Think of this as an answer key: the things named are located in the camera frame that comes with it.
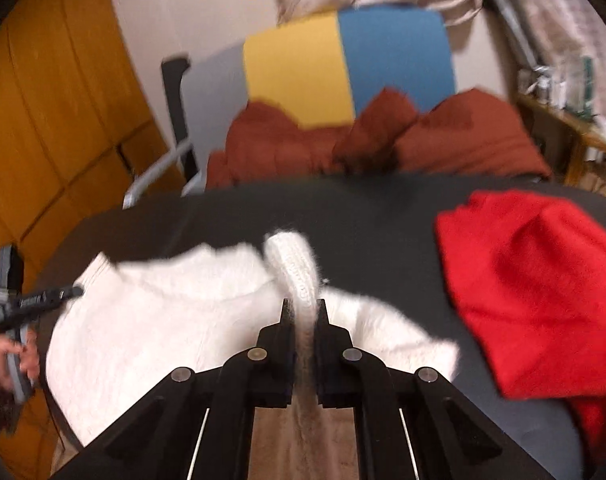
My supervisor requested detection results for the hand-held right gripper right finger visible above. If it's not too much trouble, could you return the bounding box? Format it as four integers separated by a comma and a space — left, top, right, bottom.
315, 298, 558, 480

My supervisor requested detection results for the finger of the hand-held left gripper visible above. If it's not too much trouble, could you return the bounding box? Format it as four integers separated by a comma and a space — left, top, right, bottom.
17, 284, 85, 314

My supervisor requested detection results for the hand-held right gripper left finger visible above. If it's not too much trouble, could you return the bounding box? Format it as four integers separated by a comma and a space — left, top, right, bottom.
50, 299, 296, 480

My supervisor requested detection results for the white knitted sweater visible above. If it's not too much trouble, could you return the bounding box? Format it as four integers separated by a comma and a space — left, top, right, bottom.
45, 229, 461, 480

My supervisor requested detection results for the person's left hand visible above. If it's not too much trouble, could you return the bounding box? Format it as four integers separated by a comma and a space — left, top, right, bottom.
0, 329, 42, 390

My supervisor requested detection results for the orange wooden wardrobe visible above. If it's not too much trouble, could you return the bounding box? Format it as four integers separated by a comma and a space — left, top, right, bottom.
0, 0, 184, 468

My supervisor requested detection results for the grey metal tube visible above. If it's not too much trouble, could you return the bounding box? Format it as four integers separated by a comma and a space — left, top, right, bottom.
122, 139, 204, 211

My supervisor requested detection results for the rust brown blanket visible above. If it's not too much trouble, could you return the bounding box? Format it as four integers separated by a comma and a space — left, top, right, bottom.
205, 87, 554, 190

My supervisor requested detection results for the red sweater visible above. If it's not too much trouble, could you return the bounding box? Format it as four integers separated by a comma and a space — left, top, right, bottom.
434, 189, 606, 461

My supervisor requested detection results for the grey yellow blue panel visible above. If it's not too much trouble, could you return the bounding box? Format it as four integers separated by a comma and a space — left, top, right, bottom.
180, 6, 456, 171

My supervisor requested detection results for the wooden shelf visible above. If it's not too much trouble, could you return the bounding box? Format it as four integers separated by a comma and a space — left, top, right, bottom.
515, 91, 606, 196

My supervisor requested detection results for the row of small bottles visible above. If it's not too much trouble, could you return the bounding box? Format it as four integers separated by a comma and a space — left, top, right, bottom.
517, 54, 600, 117

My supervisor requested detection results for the black frame post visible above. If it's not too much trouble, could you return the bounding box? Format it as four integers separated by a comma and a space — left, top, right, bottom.
161, 56, 200, 188

